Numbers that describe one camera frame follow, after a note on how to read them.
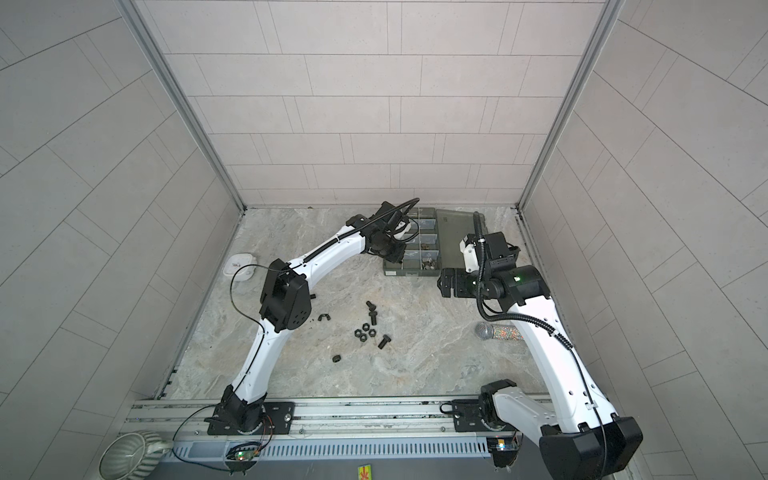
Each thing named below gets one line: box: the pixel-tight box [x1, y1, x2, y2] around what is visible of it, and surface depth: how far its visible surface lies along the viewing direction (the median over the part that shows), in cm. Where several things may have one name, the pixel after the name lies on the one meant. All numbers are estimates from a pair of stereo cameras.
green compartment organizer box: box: [383, 207, 488, 276], surface depth 104 cm
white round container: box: [222, 254, 257, 282], surface depth 98 cm
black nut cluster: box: [354, 323, 377, 343], surface depth 86 cm
